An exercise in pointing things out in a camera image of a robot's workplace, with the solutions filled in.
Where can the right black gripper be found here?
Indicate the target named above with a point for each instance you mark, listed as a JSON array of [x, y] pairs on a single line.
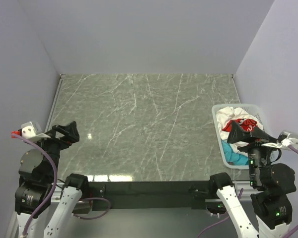
[[236, 132]]

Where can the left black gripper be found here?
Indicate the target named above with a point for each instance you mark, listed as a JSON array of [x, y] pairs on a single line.
[[70, 135]]

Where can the white red-print t-shirt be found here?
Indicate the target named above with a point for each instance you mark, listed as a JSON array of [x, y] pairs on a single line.
[[246, 115]]

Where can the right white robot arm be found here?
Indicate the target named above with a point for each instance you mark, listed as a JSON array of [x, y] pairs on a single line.
[[273, 180]]

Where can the white plastic laundry basket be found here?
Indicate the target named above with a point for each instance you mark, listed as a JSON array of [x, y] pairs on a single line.
[[234, 124]]

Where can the blue t-shirt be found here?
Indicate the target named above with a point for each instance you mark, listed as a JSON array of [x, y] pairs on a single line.
[[232, 156]]

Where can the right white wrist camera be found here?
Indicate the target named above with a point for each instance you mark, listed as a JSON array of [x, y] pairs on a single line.
[[284, 141]]

